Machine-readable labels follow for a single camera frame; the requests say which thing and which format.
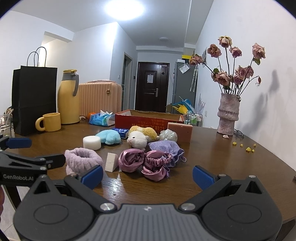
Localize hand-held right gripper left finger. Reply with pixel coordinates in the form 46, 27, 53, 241
30, 165, 117, 214

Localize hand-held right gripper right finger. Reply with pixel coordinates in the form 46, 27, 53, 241
179, 165, 266, 214

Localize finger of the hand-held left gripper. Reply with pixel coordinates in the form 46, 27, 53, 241
0, 136, 32, 151
0, 151, 67, 172

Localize lavender fluffy headband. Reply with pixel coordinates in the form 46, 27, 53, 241
64, 148, 103, 176

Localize beige wedge sponge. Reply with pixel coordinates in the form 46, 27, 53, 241
105, 152, 119, 172

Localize white round sponge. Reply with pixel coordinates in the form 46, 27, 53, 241
83, 136, 102, 151

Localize pink satin scrunchie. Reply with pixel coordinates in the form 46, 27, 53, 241
118, 149, 173, 181

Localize light blue plush toy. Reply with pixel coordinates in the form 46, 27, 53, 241
95, 130, 122, 145

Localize purple knit drawstring pouch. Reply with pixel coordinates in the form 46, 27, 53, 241
147, 141, 187, 168

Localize pink sponge block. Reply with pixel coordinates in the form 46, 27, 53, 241
167, 122, 193, 143

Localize blue patterned packet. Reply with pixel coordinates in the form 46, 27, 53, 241
113, 128, 129, 139

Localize iridescent mesh bath ball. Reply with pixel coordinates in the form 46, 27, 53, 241
159, 129, 178, 142

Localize white and yellow plush hamster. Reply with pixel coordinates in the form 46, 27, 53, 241
127, 126, 160, 149

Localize red cardboard box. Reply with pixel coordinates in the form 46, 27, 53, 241
115, 109, 193, 136

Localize clear glass jar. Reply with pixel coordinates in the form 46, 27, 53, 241
0, 114, 13, 138

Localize yellow mug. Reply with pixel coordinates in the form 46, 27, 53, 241
35, 113, 61, 132

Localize black paper bag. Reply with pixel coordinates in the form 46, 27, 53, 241
11, 46, 58, 136

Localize scattered yellow flower bits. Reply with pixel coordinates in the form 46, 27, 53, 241
232, 141, 257, 153

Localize blue tissue pack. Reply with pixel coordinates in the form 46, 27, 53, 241
89, 110, 115, 127

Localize rolling cart with bottles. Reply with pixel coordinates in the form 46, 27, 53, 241
185, 111, 204, 127

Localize yellow thermos jug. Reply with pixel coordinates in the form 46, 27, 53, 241
57, 70, 80, 124

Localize pink textured vase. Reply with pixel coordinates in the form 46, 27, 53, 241
217, 93, 241, 135

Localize pink ribbed suitcase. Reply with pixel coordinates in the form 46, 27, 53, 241
78, 80, 123, 116

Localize grey refrigerator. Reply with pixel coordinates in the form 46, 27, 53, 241
172, 59, 199, 109

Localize hanging folded umbrella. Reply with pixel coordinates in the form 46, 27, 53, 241
190, 65, 199, 92

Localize dark brown entrance door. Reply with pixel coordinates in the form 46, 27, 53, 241
135, 61, 170, 113

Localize grey interior door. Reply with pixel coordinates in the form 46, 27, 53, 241
122, 52, 133, 110

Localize dried pink roses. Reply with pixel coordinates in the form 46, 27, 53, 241
189, 35, 266, 96

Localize clear plastic bag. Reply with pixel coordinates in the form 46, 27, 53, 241
179, 63, 191, 75

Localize bright round ceiling lamp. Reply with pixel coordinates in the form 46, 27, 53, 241
103, 0, 146, 20

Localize lavender flower wall decor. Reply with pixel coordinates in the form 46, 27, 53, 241
198, 93, 206, 112

